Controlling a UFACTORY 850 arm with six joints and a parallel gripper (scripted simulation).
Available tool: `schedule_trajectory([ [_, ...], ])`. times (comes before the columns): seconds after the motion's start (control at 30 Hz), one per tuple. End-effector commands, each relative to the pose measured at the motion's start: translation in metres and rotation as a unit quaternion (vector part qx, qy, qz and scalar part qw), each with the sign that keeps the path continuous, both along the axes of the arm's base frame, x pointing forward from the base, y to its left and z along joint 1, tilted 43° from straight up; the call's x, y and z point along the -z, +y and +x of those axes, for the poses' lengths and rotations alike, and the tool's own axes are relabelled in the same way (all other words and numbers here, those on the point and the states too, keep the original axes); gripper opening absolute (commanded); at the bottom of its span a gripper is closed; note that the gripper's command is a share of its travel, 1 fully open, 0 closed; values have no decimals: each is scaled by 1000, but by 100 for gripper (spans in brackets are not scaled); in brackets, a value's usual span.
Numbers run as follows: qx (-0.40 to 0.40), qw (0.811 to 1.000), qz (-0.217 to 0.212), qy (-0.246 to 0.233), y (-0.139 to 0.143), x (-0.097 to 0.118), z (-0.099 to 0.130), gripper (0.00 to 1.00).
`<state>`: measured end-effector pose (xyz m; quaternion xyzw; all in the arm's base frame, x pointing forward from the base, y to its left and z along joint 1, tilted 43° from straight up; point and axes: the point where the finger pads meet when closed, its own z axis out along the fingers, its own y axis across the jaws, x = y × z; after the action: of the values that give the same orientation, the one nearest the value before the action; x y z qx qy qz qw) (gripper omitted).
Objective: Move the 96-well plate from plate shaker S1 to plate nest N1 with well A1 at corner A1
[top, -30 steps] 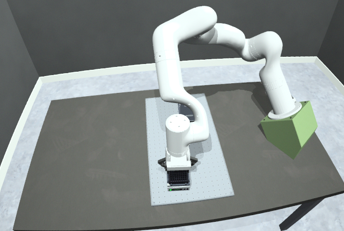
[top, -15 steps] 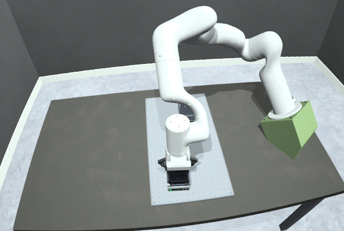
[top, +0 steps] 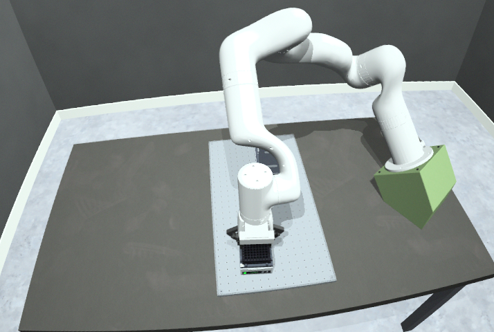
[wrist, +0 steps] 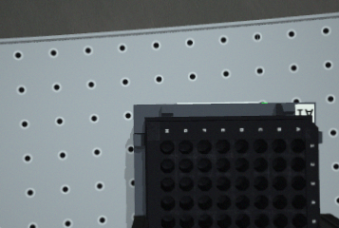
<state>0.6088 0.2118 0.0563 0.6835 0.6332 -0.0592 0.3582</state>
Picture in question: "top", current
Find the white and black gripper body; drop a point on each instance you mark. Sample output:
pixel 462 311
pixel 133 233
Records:
pixel 241 224

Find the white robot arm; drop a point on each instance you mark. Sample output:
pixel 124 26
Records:
pixel 266 40

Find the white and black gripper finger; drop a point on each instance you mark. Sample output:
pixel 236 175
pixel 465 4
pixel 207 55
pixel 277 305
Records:
pixel 232 233
pixel 279 230

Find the black well plate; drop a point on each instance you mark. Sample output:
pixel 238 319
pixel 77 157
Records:
pixel 255 254

